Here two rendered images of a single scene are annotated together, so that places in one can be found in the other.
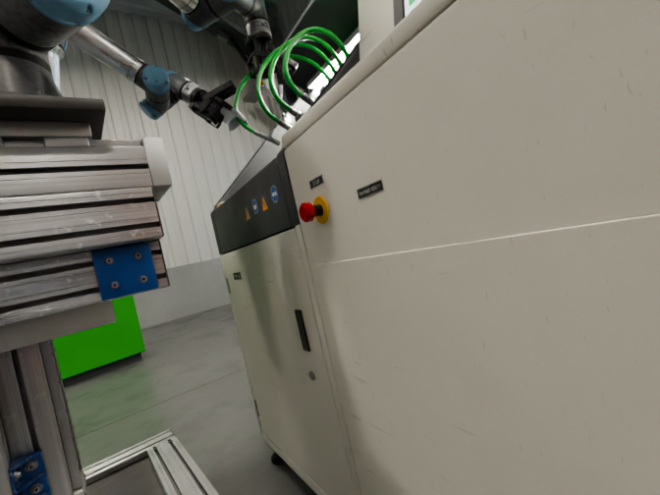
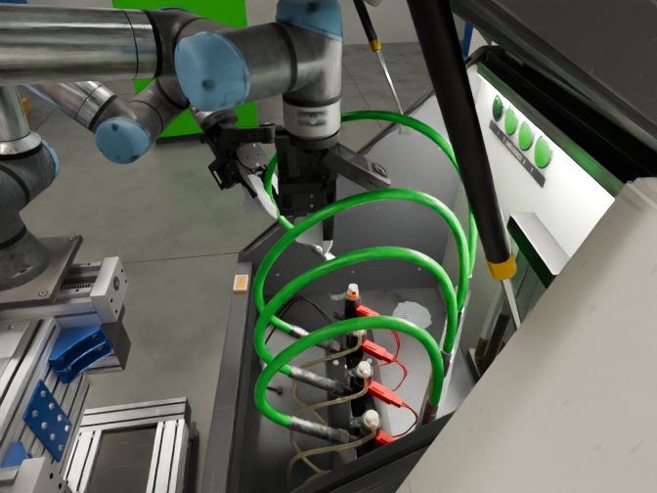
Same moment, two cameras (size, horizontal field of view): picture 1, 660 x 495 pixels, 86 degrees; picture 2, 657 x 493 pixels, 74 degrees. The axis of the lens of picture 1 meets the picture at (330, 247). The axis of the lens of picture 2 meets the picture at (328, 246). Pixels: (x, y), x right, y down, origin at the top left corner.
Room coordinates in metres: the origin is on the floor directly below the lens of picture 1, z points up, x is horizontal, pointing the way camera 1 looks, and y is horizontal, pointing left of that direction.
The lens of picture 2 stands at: (0.67, -0.21, 1.67)
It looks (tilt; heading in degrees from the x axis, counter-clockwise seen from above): 38 degrees down; 28
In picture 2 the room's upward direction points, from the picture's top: straight up
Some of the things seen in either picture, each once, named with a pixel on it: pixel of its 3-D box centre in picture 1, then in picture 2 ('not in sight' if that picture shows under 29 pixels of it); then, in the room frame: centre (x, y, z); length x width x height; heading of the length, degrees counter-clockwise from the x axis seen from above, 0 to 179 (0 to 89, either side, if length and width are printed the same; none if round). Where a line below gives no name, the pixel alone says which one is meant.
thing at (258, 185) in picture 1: (248, 216); (237, 384); (1.06, 0.22, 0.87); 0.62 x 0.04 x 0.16; 31
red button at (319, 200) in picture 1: (311, 211); not in sight; (0.65, 0.02, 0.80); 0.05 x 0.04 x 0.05; 31
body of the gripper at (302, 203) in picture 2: (262, 57); (308, 169); (1.14, 0.07, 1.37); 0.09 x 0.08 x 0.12; 122
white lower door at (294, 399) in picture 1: (275, 357); not in sight; (1.05, 0.23, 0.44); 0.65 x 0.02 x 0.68; 31
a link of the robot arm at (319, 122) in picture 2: (259, 32); (312, 115); (1.14, 0.07, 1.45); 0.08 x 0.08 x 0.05
